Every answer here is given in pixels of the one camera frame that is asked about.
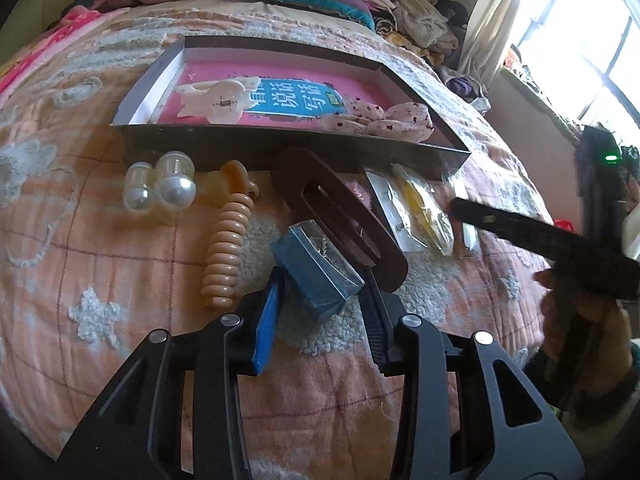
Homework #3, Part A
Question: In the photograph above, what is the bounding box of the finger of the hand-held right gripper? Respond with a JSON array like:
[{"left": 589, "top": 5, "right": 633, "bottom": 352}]
[{"left": 447, "top": 197, "right": 640, "bottom": 301}]

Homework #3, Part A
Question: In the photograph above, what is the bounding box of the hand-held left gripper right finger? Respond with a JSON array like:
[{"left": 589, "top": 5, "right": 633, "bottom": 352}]
[{"left": 357, "top": 265, "right": 586, "bottom": 480}]

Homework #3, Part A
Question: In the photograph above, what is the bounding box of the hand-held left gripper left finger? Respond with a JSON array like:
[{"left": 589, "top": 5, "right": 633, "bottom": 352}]
[{"left": 52, "top": 266, "right": 288, "bottom": 480}]

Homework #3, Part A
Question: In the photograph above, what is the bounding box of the small blue box clear case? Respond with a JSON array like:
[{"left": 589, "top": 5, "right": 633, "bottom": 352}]
[{"left": 270, "top": 220, "right": 366, "bottom": 320}]

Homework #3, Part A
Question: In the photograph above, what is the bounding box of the grey cardboard box pink inside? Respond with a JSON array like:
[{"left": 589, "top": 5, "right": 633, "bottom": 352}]
[{"left": 111, "top": 35, "right": 473, "bottom": 183}]

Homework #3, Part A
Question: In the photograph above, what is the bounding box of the person's right forearm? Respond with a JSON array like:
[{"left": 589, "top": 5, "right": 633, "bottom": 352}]
[{"left": 520, "top": 337, "right": 640, "bottom": 431}]

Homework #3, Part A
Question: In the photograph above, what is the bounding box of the clear plastic jewelry packet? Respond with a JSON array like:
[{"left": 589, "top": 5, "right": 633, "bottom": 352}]
[{"left": 445, "top": 170, "right": 483, "bottom": 260}]

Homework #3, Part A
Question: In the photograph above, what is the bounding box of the white card jewelry packet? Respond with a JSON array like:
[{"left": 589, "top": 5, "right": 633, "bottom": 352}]
[{"left": 365, "top": 170, "right": 428, "bottom": 251}]

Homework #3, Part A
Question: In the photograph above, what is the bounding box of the person's right hand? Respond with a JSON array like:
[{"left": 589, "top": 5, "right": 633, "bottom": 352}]
[{"left": 532, "top": 267, "right": 635, "bottom": 378}]

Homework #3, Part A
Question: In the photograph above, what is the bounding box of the beige ribbed hair clip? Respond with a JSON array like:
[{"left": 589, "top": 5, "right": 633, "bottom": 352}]
[{"left": 201, "top": 160, "right": 261, "bottom": 310}]

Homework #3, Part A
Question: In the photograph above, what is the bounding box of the brown oval hair claw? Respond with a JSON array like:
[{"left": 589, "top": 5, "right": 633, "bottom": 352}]
[{"left": 270, "top": 147, "right": 410, "bottom": 293}]

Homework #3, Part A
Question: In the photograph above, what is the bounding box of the window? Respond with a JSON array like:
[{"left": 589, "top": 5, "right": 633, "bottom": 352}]
[{"left": 500, "top": 0, "right": 640, "bottom": 131}]

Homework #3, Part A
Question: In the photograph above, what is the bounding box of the purple cloth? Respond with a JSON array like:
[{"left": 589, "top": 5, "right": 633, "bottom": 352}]
[{"left": 445, "top": 75, "right": 488, "bottom": 103}]

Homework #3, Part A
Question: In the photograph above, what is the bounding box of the small pearl hair bobble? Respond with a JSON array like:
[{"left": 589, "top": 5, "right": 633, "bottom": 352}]
[{"left": 123, "top": 161, "right": 153, "bottom": 213}]

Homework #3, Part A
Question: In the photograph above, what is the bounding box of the cream curtain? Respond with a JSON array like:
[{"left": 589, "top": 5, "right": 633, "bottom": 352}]
[{"left": 457, "top": 0, "right": 538, "bottom": 81}]

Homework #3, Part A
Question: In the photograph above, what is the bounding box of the blue printed card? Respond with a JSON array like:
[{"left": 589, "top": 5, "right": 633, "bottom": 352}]
[{"left": 240, "top": 77, "right": 348, "bottom": 121}]

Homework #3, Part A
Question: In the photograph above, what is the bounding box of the pile of clothes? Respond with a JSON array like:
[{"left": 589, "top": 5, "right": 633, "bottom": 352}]
[{"left": 345, "top": 0, "right": 471, "bottom": 66}]

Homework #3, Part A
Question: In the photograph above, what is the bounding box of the purple teal striped pillow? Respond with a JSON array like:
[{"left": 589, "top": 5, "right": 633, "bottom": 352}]
[{"left": 251, "top": 0, "right": 376, "bottom": 31}]

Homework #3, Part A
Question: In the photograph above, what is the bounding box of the pink cartoon blanket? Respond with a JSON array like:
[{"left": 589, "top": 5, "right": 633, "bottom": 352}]
[{"left": 0, "top": 5, "right": 101, "bottom": 106}]

